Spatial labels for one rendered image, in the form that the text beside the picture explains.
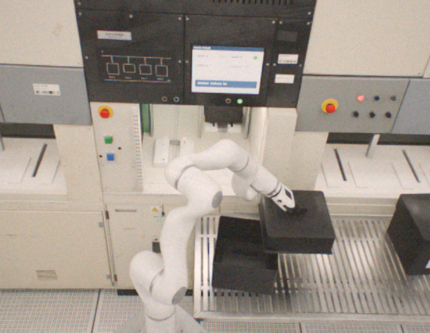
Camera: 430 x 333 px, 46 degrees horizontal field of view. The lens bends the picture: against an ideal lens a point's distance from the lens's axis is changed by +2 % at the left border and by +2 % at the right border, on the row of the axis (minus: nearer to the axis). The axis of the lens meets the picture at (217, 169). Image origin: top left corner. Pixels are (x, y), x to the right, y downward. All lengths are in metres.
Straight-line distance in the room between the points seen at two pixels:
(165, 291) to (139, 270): 0.13
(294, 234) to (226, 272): 0.33
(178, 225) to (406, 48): 1.15
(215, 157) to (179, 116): 1.38
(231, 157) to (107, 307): 1.70
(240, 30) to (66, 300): 1.97
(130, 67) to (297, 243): 0.99
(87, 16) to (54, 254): 1.43
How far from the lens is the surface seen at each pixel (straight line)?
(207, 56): 2.01
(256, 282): 2.19
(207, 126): 2.86
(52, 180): 2.64
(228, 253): 2.36
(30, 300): 3.26
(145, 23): 1.96
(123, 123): 2.22
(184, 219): 1.63
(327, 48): 2.07
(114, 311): 3.11
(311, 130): 2.25
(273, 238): 2.08
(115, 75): 2.09
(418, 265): 2.46
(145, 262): 1.80
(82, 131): 2.28
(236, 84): 2.08
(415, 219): 2.40
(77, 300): 3.20
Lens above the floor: 2.60
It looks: 41 degrees down
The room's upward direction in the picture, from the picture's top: 4 degrees clockwise
